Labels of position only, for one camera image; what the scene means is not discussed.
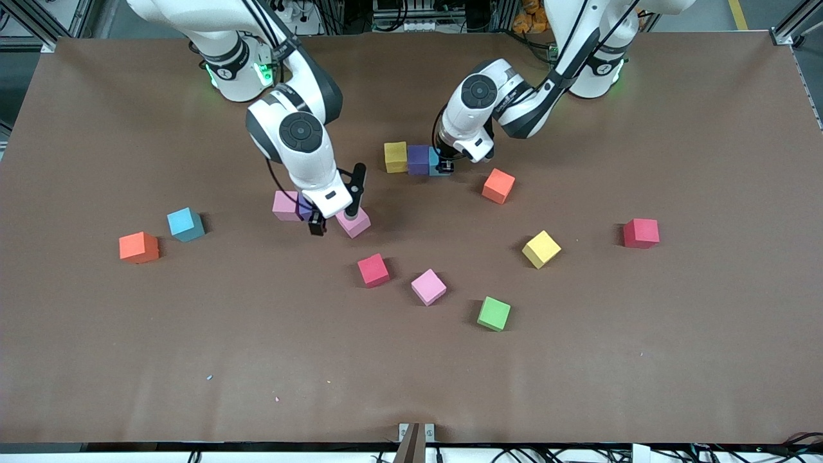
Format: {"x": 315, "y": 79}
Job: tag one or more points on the blue foam cube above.
{"x": 185, "y": 224}
{"x": 434, "y": 157}

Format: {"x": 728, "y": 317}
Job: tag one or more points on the aluminium frame profile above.
{"x": 787, "y": 31}
{"x": 38, "y": 29}

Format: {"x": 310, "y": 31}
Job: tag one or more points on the grey metal table bracket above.
{"x": 416, "y": 444}

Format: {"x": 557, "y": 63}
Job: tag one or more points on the orange packaged items pile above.
{"x": 528, "y": 18}

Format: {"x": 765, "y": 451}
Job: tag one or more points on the white power strip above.
{"x": 411, "y": 26}
{"x": 296, "y": 9}

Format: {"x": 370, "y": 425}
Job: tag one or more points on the red foam cube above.
{"x": 373, "y": 269}
{"x": 641, "y": 233}

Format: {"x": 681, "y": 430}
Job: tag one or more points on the purple foam cube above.
{"x": 418, "y": 159}
{"x": 303, "y": 207}

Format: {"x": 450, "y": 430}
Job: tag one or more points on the green foam cube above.
{"x": 494, "y": 313}

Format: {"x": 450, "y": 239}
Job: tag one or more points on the yellow foam cube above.
{"x": 541, "y": 249}
{"x": 395, "y": 157}

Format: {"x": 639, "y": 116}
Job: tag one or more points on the white box under table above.
{"x": 641, "y": 453}

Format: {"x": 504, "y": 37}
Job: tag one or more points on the orange foam cube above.
{"x": 498, "y": 186}
{"x": 139, "y": 247}

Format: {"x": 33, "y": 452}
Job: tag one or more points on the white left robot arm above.
{"x": 479, "y": 93}

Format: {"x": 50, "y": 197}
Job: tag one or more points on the pink foam cube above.
{"x": 357, "y": 226}
{"x": 285, "y": 205}
{"x": 428, "y": 287}

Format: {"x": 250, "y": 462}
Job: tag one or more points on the brown table cover sheet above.
{"x": 411, "y": 373}

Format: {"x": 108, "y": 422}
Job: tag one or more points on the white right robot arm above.
{"x": 299, "y": 132}

